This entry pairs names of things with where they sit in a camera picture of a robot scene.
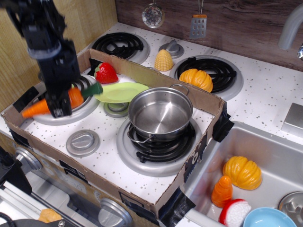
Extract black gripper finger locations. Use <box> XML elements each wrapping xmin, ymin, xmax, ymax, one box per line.
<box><xmin>45</xmin><ymin>91</ymin><xmax>72</xmax><ymax>118</ymax></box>

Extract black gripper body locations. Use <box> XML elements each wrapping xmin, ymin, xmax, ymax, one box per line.
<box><xmin>27</xmin><ymin>39</ymin><xmax>81</xmax><ymax>102</ymax></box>

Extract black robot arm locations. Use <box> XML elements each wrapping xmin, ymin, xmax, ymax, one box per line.
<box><xmin>0</xmin><ymin>0</ymin><xmax>80</xmax><ymax>118</ymax></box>

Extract light green plastic plate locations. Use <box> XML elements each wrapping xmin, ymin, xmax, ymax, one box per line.
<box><xmin>94</xmin><ymin>82</ymin><xmax>149</xmax><ymax>104</ymax></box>

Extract small orange toy carrot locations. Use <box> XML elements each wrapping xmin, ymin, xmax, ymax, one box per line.
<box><xmin>211</xmin><ymin>175</ymin><xmax>233</xmax><ymax>208</ymax></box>

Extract front left black burner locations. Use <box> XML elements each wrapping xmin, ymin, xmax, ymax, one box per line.
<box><xmin>33</xmin><ymin>74</ymin><xmax>99</xmax><ymax>126</ymax></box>

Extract black burner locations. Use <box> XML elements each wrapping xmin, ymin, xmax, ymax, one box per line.
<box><xmin>116</xmin><ymin>119</ymin><xmax>202</xmax><ymax>177</ymax></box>
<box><xmin>33</xmin><ymin>74</ymin><xmax>99</xmax><ymax>126</ymax></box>
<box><xmin>169</xmin><ymin>55</ymin><xmax>244</xmax><ymax>101</ymax></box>
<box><xmin>88</xmin><ymin>32</ymin><xmax>150</xmax><ymax>64</ymax></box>

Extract red toy strawberry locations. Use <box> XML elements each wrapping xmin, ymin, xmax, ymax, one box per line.
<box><xmin>94</xmin><ymin>62</ymin><xmax>119</xmax><ymax>84</ymax></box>

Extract front silver stove knob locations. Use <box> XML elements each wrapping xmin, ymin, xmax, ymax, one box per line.
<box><xmin>66</xmin><ymin>130</ymin><xmax>101</xmax><ymax>157</ymax></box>

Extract silver stove knob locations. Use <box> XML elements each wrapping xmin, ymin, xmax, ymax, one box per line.
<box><xmin>66</xmin><ymin>130</ymin><xmax>101</xmax><ymax>157</ymax></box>
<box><xmin>104</xmin><ymin>103</ymin><xmax>129</xmax><ymax>118</ymax></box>
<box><xmin>159</xmin><ymin>40</ymin><xmax>184</xmax><ymax>59</ymax></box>

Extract middle silver stove knob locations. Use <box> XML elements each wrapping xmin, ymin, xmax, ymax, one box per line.
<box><xmin>104</xmin><ymin>103</ymin><xmax>129</xmax><ymax>118</ymax></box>

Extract left silver oven dial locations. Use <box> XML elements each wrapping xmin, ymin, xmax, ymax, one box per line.
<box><xmin>15</xmin><ymin>147</ymin><xmax>43</xmax><ymax>174</ymax></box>

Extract silver oven dial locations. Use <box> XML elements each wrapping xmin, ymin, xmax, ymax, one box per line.
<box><xmin>98</xmin><ymin>198</ymin><xmax>133</xmax><ymax>227</ymax></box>
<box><xmin>15</xmin><ymin>147</ymin><xmax>43</xmax><ymax>174</ymax></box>

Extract back left black burner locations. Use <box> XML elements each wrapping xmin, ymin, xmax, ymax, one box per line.
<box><xmin>88</xmin><ymin>32</ymin><xmax>150</xmax><ymax>64</ymax></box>

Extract brown cardboard fence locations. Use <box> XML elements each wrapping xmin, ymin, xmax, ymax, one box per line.
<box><xmin>0</xmin><ymin>48</ymin><xmax>235</xmax><ymax>227</ymax></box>

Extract stainless steel pot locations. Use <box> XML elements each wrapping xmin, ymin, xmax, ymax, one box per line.
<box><xmin>128</xmin><ymin>84</ymin><xmax>193</xmax><ymax>143</ymax></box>

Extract yellow toy corn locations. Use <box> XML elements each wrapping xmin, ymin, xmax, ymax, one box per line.
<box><xmin>154</xmin><ymin>49</ymin><xmax>173</xmax><ymax>71</ymax></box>

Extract hanging round metal strainer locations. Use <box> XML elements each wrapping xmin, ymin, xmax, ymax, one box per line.
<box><xmin>142</xmin><ymin>0</ymin><xmax>165</xmax><ymax>29</ymax></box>

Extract front right black burner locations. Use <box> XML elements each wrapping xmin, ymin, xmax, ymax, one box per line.
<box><xmin>116</xmin><ymin>119</ymin><xmax>202</xmax><ymax>177</ymax></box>

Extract orange sponge piece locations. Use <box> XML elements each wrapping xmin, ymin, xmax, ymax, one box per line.
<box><xmin>38</xmin><ymin>208</ymin><xmax>62</xmax><ymax>223</ymax></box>

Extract back silver stove knob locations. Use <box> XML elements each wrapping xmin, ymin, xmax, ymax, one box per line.
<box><xmin>159</xmin><ymin>40</ymin><xmax>184</xmax><ymax>59</ymax></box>

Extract right silver oven dial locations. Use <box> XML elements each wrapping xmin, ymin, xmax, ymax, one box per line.
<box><xmin>98</xmin><ymin>198</ymin><xmax>133</xmax><ymax>227</ymax></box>

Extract orange toy pumpkin on stove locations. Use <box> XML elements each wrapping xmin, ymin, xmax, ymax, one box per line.
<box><xmin>179</xmin><ymin>69</ymin><xmax>213</xmax><ymax>93</ymax></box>

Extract hanging metal spatula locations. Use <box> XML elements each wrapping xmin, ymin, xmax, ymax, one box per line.
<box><xmin>189</xmin><ymin>0</ymin><xmax>207</xmax><ymax>39</ymax></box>

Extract back right black burner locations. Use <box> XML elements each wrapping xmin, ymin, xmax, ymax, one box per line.
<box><xmin>169</xmin><ymin>55</ymin><xmax>244</xmax><ymax>101</ymax></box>

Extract orange toy pumpkin in sink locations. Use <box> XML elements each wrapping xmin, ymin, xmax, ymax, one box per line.
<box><xmin>223</xmin><ymin>156</ymin><xmax>263</xmax><ymax>190</ymax></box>

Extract red white toy mushroom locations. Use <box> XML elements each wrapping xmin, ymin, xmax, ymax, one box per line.
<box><xmin>218</xmin><ymin>199</ymin><xmax>252</xmax><ymax>227</ymax></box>

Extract silver sink basin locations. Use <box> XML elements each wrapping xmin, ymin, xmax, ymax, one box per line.
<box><xmin>180</xmin><ymin>122</ymin><xmax>303</xmax><ymax>227</ymax></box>

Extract light blue bowl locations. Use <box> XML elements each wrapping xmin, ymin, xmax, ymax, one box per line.
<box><xmin>243</xmin><ymin>207</ymin><xmax>296</xmax><ymax>227</ymax></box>

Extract grey faucet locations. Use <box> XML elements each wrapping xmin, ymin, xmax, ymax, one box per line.
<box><xmin>278</xmin><ymin>4</ymin><xmax>303</xmax><ymax>50</ymax></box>

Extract steel bowl in sink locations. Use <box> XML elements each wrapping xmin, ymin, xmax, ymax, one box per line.
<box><xmin>277</xmin><ymin>192</ymin><xmax>303</xmax><ymax>227</ymax></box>

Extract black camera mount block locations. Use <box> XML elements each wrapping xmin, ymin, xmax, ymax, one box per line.
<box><xmin>0</xmin><ymin>147</ymin><xmax>32</xmax><ymax>195</ymax></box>

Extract black coiled cable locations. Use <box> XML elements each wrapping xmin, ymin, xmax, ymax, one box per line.
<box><xmin>0</xmin><ymin>212</ymin><xmax>15</xmax><ymax>227</ymax></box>

